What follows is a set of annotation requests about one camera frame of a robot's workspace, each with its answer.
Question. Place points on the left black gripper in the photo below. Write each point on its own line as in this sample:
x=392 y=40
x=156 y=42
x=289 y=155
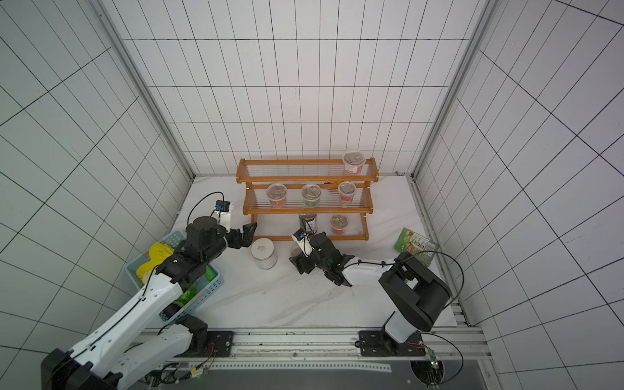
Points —
x=246 y=236

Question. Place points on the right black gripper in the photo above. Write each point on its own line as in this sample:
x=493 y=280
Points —
x=314 y=258

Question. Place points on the tall white-lid seed jar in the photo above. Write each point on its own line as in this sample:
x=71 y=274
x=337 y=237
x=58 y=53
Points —
x=264 y=254

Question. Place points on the red seed cup top shelf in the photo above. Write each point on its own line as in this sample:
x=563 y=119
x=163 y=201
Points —
x=353 y=162

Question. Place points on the red seed cup shelf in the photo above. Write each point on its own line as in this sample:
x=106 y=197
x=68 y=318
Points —
x=339 y=224
x=353 y=162

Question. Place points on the yellow seed cup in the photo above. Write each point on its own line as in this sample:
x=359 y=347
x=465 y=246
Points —
x=295 y=252

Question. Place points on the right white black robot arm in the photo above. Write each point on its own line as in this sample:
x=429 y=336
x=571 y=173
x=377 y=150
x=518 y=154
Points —
x=417 y=293

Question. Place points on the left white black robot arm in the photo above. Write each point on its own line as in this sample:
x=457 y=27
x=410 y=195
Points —
x=126 y=317

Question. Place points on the red seed cup bottom shelf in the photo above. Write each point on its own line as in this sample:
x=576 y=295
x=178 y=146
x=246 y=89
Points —
x=339 y=224

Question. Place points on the wooden three-tier shelf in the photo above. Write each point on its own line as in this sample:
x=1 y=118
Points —
x=336 y=198

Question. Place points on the green seed cup middle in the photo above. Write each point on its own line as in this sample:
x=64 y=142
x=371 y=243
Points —
x=311 y=195

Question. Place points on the yellow green cabbage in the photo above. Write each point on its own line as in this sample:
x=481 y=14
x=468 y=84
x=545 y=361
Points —
x=157 y=254

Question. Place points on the green snack packet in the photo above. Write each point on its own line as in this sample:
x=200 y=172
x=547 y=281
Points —
x=416 y=244

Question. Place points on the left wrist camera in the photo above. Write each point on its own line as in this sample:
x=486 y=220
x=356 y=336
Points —
x=222 y=214

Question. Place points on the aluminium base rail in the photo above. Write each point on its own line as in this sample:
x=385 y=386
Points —
x=436 y=357

